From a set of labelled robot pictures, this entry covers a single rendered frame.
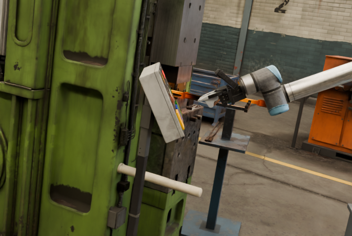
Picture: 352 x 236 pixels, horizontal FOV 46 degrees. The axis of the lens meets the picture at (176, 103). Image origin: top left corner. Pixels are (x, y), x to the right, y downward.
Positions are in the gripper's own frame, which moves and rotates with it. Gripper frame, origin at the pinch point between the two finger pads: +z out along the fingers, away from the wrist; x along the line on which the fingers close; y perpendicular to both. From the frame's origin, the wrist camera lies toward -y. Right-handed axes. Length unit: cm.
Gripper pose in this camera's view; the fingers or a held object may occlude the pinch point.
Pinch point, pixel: (199, 98)
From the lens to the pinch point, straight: 189.4
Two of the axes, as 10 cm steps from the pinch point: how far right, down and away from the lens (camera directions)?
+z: -9.3, 3.6, 0.5
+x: -0.2, -2.0, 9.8
